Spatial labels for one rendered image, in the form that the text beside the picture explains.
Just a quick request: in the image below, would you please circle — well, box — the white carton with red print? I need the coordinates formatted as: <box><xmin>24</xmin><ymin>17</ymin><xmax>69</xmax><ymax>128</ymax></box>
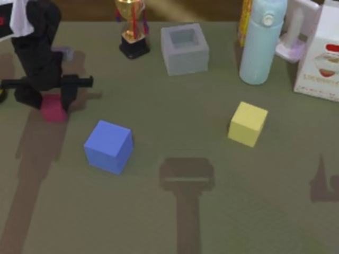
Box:
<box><xmin>293</xmin><ymin>0</ymin><xmax>339</xmax><ymax>103</ymax></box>

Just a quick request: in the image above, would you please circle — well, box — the grey hollow cube box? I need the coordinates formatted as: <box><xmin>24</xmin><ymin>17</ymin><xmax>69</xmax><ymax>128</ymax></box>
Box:
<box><xmin>160</xmin><ymin>23</ymin><xmax>210</xmax><ymax>77</ymax></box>

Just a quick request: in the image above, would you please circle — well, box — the pink cube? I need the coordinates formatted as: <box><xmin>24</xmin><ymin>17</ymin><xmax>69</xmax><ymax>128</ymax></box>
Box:
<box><xmin>40</xmin><ymin>94</ymin><xmax>68</xmax><ymax>123</ymax></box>

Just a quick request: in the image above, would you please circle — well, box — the small grey purple object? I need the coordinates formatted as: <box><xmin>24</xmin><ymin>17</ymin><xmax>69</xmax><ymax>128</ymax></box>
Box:
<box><xmin>51</xmin><ymin>46</ymin><xmax>74</xmax><ymax>62</ymax></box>

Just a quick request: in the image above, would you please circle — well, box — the blue cube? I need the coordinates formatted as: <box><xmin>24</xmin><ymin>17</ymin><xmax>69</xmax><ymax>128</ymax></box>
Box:
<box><xmin>83</xmin><ymin>120</ymin><xmax>133</xmax><ymax>176</ymax></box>

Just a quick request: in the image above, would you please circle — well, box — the pink white stand device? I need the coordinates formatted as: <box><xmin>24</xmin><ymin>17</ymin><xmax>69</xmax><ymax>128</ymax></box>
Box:
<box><xmin>275</xmin><ymin>0</ymin><xmax>323</xmax><ymax>64</ymax></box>

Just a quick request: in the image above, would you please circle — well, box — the yellow red patterned box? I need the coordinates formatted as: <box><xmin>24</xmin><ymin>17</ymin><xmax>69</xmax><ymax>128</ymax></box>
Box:
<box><xmin>237</xmin><ymin>0</ymin><xmax>254</xmax><ymax>48</ymax></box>

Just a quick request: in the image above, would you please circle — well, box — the light blue thermos bottle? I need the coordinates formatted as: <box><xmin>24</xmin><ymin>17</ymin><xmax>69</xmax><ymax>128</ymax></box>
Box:
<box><xmin>239</xmin><ymin>0</ymin><xmax>288</xmax><ymax>85</ymax></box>

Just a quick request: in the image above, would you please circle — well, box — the yellow cube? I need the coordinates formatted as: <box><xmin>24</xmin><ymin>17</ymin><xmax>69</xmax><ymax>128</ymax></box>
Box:
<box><xmin>227</xmin><ymin>101</ymin><xmax>269</xmax><ymax>148</ymax></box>

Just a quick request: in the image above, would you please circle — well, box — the gold trophy with black base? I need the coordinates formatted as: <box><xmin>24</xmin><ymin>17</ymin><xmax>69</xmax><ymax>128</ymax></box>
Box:
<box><xmin>114</xmin><ymin>0</ymin><xmax>151</xmax><ymax>60</ymax></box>

